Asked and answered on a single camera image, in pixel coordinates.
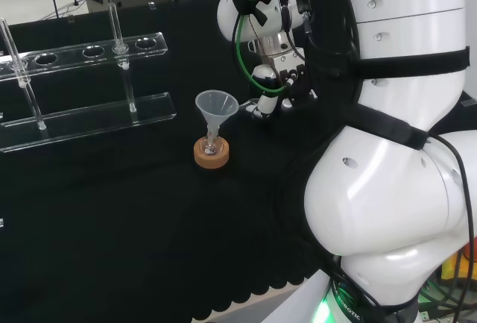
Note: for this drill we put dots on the black bench cloth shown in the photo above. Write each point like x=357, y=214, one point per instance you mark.
x=130, y=207

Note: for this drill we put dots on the small clear clip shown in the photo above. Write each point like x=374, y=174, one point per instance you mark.
x=70, y=18
x=151, y=5

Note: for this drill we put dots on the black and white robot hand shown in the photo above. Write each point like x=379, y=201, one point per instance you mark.
x=296, y=84

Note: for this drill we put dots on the clear acrylic funnel stand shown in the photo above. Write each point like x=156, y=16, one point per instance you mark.
x=85, y=114

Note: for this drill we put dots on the clear plastic funnel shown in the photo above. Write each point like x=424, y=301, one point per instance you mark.
x=217, y=104

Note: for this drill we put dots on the yellow stop button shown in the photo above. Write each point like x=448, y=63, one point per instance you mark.
x=460, y=271

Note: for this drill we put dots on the glass weighing funnel with powder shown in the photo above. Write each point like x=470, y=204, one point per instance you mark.
x=247, y=104

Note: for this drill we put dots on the small round-bottom glass flask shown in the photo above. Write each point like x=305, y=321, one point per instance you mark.
x=211, y=147

